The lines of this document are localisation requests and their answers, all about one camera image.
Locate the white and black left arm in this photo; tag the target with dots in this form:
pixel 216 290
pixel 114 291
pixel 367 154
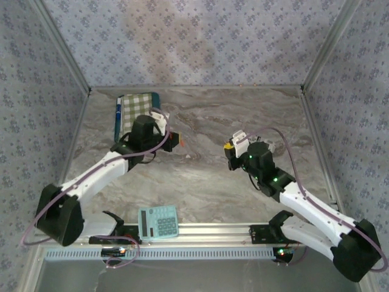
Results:
pixel 94 179

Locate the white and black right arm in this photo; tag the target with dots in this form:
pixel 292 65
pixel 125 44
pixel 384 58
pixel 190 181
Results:
pixel 313 213

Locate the green checked cloth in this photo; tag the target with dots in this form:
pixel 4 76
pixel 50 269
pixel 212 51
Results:
pixel 133 105

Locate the green checkered cloth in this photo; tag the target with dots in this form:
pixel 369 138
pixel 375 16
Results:
pixel 156 102

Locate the blue pen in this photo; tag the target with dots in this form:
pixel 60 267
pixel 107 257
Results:
pixel 118 109

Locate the light blue calculator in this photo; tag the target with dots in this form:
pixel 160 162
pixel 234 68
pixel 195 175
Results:
pixel 158 222

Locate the small circuit board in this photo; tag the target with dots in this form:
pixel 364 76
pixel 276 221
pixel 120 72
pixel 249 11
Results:
pixel 114 252
pixel 282 253

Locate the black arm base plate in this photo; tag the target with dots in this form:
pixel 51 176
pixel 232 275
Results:
pixel 130 234
pixel 258 234

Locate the aluminium rail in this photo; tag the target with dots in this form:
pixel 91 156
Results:
pixel 212 232

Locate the aluminium frame post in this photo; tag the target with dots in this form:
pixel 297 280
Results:
pixel 329 45
pixel 64 45

